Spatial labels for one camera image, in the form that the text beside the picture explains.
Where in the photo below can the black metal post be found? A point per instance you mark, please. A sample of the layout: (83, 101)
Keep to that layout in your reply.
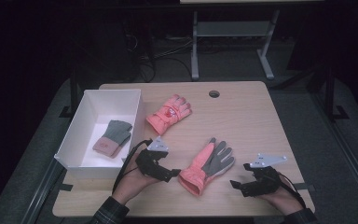
(73, 93)
(330, 93)

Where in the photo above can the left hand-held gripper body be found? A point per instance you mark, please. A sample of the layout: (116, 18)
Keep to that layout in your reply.
(150, 166)

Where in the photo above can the pink glove with grey palm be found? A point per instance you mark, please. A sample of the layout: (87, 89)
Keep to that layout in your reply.
(205, 165)

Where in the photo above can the person's right hand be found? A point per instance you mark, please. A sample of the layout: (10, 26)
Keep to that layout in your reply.
(287, 199)

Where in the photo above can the grey metal stand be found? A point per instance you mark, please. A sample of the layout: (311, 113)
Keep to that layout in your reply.
(230, 28)

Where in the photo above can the pink glove with red print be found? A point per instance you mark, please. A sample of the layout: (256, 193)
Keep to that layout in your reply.
(167, 115)

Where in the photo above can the grey knit glove pink cuff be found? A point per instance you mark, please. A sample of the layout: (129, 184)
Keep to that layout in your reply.
(113, 137)

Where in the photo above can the white box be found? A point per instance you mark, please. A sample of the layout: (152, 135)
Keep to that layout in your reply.
(84, 140)

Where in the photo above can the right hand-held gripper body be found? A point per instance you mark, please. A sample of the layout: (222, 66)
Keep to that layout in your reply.
(265, 182)

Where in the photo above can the aluminium floor rail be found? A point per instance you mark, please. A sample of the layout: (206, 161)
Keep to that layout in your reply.
(351, 168)
(42, 193)

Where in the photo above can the person's left hand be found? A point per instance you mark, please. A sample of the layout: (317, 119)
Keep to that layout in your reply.
(130, 186)

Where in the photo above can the black tape strip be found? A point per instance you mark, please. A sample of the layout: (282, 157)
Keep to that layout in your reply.
(66, 187)
(307, 187)

